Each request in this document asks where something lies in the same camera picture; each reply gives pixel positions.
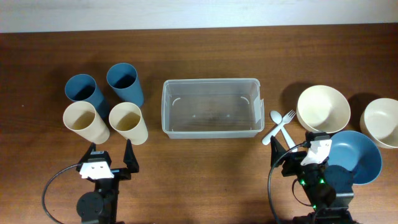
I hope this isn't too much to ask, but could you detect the right blue cup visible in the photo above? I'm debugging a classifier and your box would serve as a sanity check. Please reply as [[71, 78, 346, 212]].
[[106, 63, 144, 107]]

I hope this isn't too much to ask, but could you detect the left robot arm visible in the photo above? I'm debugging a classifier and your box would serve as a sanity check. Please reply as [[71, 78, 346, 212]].
[[76, 140, 139, 223]]

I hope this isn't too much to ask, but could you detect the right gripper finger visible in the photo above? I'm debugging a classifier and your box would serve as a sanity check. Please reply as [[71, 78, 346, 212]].
[[305, 131, 330, 142], [271, 136, 287, 167]]

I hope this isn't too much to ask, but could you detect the white plastic spoon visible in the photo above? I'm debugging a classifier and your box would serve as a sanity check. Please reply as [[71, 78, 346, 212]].
[[270, 110, 296, 149]]

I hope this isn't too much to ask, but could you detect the left blue cup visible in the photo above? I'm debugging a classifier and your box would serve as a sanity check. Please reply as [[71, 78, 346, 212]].
[[65, 74, 110, 119]]

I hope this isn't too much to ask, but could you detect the white plastic fork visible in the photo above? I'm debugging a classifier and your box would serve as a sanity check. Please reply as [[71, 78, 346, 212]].
[[262, 123, 283, 145]]

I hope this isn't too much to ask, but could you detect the clear plastic container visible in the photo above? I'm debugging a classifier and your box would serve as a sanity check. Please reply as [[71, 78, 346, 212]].
[[161, 78, 265, 139]]

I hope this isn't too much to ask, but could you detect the right cream cup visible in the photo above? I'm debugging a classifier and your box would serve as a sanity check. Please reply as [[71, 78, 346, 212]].
[[109, 102, 149, 145]]

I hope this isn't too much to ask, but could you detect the blue bowl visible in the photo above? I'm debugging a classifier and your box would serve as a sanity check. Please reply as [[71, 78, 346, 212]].
[[328, 131, 382, 185]]

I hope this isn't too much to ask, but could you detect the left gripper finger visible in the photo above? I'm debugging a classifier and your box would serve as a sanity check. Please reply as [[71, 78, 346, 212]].
[[123, 139, 139, 173], [78, 143, 96, 164]]

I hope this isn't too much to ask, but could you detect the left cream cup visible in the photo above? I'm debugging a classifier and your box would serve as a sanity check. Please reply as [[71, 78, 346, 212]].
[[63, 101, 110, 144]]

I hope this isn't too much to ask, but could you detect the cream cup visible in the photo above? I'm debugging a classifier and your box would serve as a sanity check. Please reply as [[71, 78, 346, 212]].
[[63, 101, 110, 144], [109, 102, 149, 145]]

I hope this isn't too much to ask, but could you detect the cream bowl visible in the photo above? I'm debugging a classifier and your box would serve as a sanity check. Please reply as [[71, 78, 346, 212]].
[[360, 98, 397, 149], [297, 85, 351, 133]]

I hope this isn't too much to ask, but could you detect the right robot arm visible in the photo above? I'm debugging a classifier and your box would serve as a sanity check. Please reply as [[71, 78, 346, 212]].
[[267, 132, 355, 223]]

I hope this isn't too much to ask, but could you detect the blue cup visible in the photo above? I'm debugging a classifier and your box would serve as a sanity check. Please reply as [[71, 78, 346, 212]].
[[65, 74, 110, 119], [106, 63, 144, 107]]

